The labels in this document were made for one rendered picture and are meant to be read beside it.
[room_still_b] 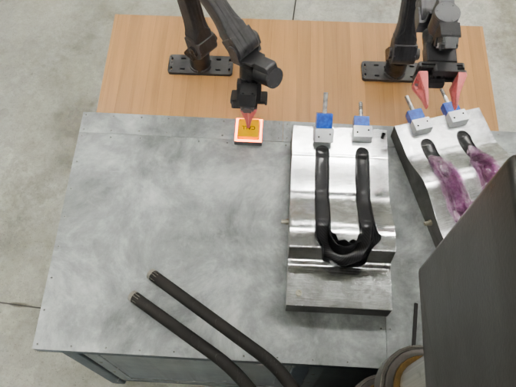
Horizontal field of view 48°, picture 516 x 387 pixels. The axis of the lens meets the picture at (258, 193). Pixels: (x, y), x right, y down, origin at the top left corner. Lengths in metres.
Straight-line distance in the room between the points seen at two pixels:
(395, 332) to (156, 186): 0.75
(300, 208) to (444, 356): 1.10
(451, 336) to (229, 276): 1.17
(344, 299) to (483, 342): 1.13
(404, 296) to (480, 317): 1.21
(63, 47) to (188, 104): 1.39
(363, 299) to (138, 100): 0.89
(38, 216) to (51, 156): 0.29
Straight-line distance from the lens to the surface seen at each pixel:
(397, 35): 1.75
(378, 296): 1.50
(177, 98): 1.81
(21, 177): 2.75
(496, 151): 1.73
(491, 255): 0.35
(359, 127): 1.62
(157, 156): 1.71
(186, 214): 1.62
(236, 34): 1.54
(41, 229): 2.61
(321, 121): 1.59
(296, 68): 1.86
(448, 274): 0.43
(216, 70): 1.85
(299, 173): 1.57
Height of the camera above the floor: 2.27
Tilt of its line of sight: 65 degrees down
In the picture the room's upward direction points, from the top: straight up
